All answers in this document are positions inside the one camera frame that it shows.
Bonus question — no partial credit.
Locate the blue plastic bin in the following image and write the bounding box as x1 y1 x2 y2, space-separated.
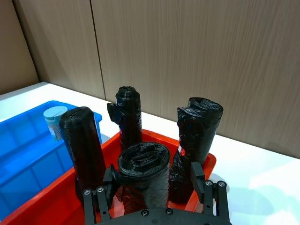
0 100 103 207

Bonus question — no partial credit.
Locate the black garbage bag roll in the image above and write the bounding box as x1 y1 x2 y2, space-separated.
168 97 224 204
59 106 106 202
106 85 143 151
116 142 171 215

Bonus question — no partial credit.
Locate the pale blue lidded bottle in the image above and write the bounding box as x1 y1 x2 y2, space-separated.
43 105 68 142

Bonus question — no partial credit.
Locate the red plastic bin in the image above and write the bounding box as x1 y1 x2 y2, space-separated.
0 128 218 225

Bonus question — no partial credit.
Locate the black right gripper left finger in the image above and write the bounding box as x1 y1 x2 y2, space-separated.
82 164 120 225

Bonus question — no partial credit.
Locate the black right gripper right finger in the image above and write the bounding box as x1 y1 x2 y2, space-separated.
190 162 229 220

